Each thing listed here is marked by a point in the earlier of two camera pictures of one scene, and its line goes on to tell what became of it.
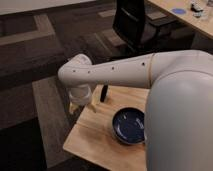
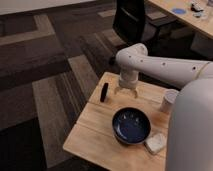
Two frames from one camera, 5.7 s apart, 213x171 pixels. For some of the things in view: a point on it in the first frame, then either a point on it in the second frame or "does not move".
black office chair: (129, 22) does not move
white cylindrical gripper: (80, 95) -> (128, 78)
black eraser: (104, 92) does not move
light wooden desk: (204, 23) does not move
